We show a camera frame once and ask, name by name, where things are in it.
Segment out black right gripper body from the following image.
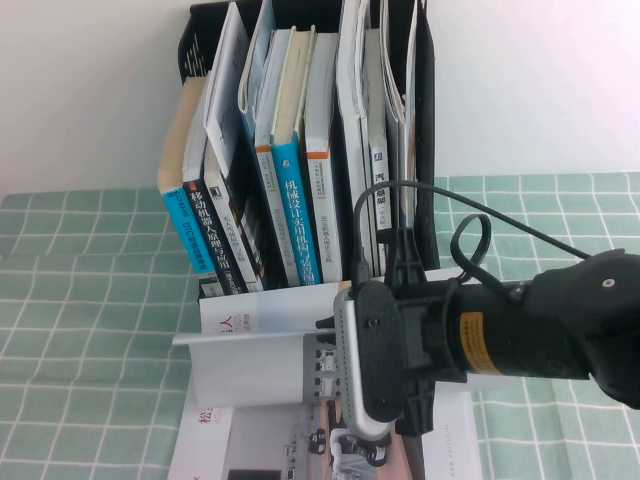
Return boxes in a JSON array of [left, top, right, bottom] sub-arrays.
[[387, 225, 470, 437]]

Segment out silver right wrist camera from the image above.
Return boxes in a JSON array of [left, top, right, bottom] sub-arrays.
[[332, 280, 402, 441]]

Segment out white spine black cover book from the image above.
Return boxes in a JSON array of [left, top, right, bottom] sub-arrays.
[[202, 134, 274, 297]]

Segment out black plastic book holder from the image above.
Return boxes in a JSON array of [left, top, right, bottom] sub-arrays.
[[175, 0, 441, 301]]

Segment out black camera cable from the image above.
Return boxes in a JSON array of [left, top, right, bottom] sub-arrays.
[[352, 179, 594, 301]]

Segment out blue spine mechanical design book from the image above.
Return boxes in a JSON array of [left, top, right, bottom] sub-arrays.
[[269, 24, 326, 288]]

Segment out grey spine car suspension book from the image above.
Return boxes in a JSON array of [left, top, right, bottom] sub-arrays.
[[363, 28, 400, 277]]

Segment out blue spine book tan pages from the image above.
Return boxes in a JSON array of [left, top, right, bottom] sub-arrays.
[[156, 74, 217, 275]]

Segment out white brochure tan stripe cover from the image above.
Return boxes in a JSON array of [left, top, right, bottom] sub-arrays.
[[172, 267, 507, 409]]

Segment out tall white paperback book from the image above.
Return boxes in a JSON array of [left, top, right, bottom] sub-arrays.
[[335, 0, 381, 279]]

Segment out light blue thin brochure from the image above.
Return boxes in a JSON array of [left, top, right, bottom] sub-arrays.
[[237, 0, 279, 151]]

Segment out thin white orange-band book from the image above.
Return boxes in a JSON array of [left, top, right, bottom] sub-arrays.
[[252, 28, 303, 290]]

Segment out thin white booklet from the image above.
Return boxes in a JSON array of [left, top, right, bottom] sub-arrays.
[[203, 2, 251, 179]]

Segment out green checked tablecloth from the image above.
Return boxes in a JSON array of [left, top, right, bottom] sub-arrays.
[[0, 172, 640, 480]]

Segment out white brochure office photo cover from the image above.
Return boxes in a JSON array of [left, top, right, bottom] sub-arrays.
[[167, 384, 484, 480]]

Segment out black spine robotics book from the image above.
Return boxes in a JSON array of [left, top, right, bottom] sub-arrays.
[[182, 82, 251, 299]]

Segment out thick white orange-band book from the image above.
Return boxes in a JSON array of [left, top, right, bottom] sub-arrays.
[[303, 32, 345, 284]]

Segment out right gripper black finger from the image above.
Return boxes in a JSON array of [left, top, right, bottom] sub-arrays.
[[315, 314, 337, 347]]

